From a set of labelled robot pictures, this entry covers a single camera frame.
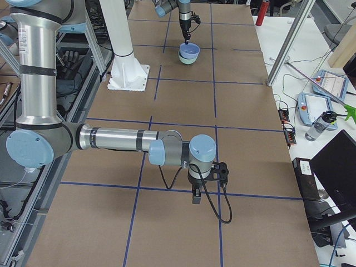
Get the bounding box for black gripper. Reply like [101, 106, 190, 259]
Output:
[188, 174, 206, 204]

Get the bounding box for blue bowl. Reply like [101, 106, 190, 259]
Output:
[179, 43, 200, 60]

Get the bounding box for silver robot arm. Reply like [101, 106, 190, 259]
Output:
[6, 1, 217, 204]

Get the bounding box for green bowl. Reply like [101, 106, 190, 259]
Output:
[178, 51, 199, 65]

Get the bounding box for red bottle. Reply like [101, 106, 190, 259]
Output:
[255, 0, 270, 27]

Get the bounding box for black box device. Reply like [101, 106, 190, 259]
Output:
[292, 157, 320, 201]

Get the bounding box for lower orange black connector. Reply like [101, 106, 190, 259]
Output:
[282, 122, 296, 148]

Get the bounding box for orange black connector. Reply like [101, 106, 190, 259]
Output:
[282, 122, 296, 148]
[278, 108, 290, 122]

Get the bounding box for upper orange black connector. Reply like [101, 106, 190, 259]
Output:
[278, 108, 290, 122]

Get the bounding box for black monitor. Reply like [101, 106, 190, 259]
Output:
[309, 130, 355, 231]

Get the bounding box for near teach pendant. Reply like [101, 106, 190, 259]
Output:
[297, 92, 334, 126]

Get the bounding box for teach pendant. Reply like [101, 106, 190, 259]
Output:
[297, 92, 334, 126]
[313, 70, 349, 101]

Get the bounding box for grey office chair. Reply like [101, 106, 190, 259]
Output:
[324, 16, 355, 45]

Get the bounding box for clear water bottle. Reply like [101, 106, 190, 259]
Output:
[304, 111, 337, 141]

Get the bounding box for far teach pendant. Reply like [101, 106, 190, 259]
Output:
[313, 70, 349, 101]

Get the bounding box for wooden board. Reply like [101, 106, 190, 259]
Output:
[328, 24, 355, 68]

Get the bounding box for green grabber tool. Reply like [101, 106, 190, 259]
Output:
[284, 60, 356, 122]

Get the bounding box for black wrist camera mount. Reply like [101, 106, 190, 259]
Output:
[206, 161, 229, 182]

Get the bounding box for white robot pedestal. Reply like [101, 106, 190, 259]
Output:
[100, 0, 150, 92]

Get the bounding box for aluminium frame post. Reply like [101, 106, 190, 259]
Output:
[266, 0, 316, 86]

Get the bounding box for blue ethernet cable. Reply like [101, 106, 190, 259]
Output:
[328, 222, 352, 267]

